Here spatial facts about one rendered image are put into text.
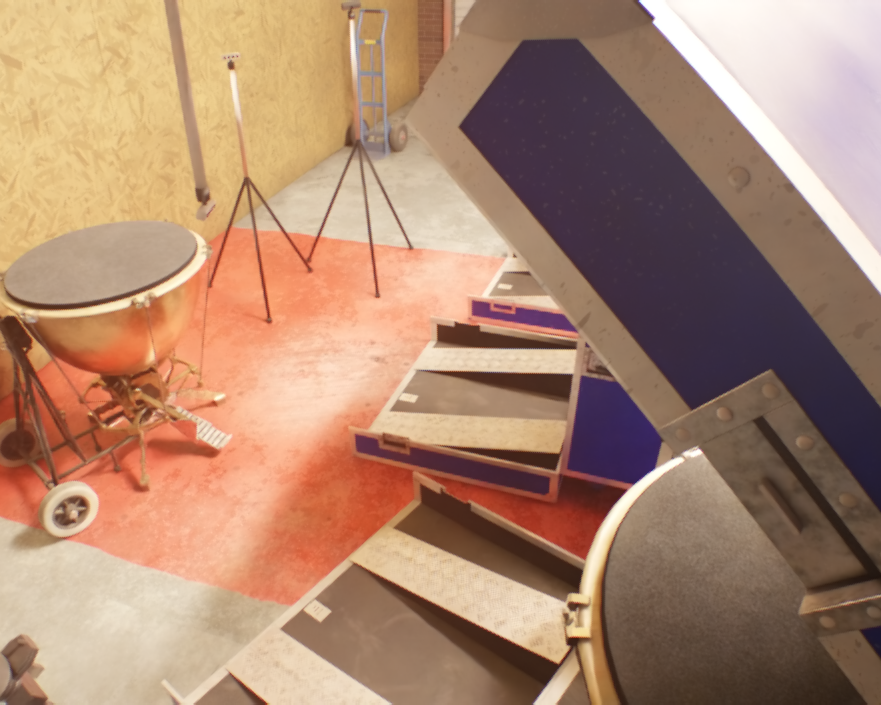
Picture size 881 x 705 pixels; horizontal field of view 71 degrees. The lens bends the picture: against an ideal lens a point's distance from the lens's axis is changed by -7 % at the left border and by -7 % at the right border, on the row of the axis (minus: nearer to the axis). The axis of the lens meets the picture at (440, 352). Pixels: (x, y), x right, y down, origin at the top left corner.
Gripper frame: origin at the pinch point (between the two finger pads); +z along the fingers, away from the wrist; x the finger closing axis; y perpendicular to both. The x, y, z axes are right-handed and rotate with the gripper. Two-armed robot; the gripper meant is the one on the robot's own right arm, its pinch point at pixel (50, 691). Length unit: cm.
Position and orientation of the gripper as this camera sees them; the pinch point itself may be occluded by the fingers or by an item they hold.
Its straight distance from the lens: 162.1
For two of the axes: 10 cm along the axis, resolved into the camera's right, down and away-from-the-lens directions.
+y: -5.8, 7.2, -3.7
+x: 8.0, 4.2, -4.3
